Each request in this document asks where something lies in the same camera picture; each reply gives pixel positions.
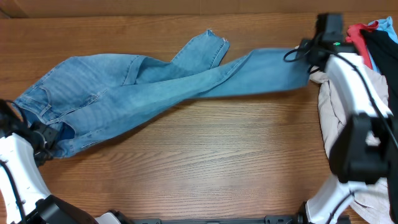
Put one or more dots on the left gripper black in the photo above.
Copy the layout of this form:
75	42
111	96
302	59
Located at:
50	134

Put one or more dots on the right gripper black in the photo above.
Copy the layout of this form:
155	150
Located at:
302	48

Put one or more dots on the light blue denim jeans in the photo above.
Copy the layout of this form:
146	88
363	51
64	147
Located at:
90	99

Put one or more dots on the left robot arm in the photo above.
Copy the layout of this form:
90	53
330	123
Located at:
25	147

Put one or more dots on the red garment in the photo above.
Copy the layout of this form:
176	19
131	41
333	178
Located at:
354	36

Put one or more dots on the black garment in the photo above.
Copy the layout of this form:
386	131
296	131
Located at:
384	52

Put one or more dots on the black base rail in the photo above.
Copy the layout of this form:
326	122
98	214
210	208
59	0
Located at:
270	219

